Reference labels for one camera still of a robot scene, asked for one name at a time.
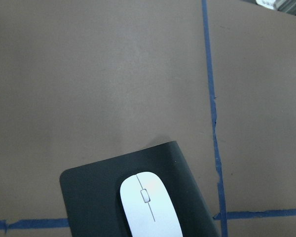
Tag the white computer mouse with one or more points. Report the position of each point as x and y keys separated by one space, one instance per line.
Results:
x=148 y=207

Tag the black mouse pad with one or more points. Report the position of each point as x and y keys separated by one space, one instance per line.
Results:
x=92 y=198

